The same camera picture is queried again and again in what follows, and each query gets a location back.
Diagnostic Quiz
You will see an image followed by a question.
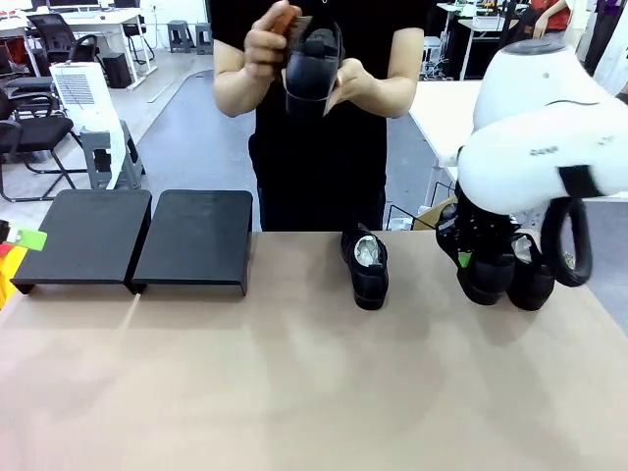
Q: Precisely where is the black armrest chair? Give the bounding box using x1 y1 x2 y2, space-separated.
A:
2 73 68 122

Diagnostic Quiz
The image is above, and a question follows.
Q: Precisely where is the person's left hand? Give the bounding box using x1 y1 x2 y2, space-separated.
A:
325 57 390 113

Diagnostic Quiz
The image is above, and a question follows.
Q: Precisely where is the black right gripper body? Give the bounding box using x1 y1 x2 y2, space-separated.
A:
435 184 522 259

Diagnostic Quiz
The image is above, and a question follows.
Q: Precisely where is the black sleeved right arm cable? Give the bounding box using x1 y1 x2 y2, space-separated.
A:
539 194 596 289

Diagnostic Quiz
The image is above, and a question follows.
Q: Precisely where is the black hanging garment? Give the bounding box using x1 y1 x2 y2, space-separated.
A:
490 4 541 50

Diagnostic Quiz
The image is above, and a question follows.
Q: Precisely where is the person's left forearm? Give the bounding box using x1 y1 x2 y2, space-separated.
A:
372 73 419 121

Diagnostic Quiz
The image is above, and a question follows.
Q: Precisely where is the brown cardboard box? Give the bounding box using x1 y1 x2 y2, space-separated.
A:
414 195 461 232

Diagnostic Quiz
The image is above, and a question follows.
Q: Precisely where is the yellow plastic bin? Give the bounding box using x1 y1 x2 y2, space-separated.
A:
0 243 26 310

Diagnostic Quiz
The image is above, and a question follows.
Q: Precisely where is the wooden shoe brush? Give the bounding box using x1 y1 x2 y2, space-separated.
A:
272 3 315 40

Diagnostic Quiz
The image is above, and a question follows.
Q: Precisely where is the person's black t-shirt torso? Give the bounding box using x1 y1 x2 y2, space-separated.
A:
205 0 438 233

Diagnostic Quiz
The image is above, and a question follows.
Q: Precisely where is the black sled-base chair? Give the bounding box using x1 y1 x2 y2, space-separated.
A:
0 87 88 203

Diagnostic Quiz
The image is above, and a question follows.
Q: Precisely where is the white office desk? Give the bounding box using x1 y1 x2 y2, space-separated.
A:
0 8 148 92

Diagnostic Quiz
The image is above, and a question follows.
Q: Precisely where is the person in dark purple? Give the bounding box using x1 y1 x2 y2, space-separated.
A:
583 0 628 78

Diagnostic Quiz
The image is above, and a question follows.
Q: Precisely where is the black wire rack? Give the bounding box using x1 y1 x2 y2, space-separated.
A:
387 180 460 232

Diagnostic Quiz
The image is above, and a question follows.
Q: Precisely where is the grey plastic step stool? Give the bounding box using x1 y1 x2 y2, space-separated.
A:
79 120 147 191

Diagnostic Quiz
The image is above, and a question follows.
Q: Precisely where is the person's right forearm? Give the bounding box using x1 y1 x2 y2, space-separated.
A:
213 68 261 119

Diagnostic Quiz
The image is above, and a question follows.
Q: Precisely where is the black metal shoe stand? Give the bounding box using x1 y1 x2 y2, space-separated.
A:
131 189 254 297
10 189 153 295

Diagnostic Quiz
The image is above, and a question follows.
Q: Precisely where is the white computer case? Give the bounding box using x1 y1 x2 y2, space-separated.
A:
421 36 444 79

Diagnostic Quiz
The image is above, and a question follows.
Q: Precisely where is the black mesh office chair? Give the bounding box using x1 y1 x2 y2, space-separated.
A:
26 13 102 68

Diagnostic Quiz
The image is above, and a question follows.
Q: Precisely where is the black leather shoe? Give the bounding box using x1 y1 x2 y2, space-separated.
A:
504 233 556 311
340 223 390 311
284 15 345 119
455 247 516 306

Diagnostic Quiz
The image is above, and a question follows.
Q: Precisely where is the white air purifier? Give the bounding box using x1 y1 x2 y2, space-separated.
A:
48 61 128 191

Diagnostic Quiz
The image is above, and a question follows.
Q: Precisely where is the white cluttered workbench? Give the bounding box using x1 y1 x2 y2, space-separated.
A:
435 2 534 82

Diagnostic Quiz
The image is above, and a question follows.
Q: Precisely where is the white floor cable cover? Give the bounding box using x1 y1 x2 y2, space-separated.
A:
146 67 216 104

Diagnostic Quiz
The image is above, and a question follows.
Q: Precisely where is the person's right hand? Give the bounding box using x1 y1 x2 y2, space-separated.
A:
243 0 291 82

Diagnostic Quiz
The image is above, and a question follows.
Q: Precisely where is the person in red shirt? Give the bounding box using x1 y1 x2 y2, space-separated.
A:
532 0 574 40

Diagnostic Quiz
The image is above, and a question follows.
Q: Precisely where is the black computer tower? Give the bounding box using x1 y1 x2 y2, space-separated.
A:
101 52 132 89

